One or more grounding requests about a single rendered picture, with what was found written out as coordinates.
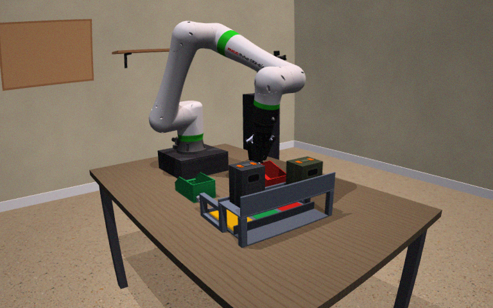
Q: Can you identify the green bin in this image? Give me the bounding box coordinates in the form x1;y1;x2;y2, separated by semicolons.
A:
175;173;216;203

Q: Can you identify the red bin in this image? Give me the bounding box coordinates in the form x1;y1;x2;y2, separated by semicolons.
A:
262;160;286;187

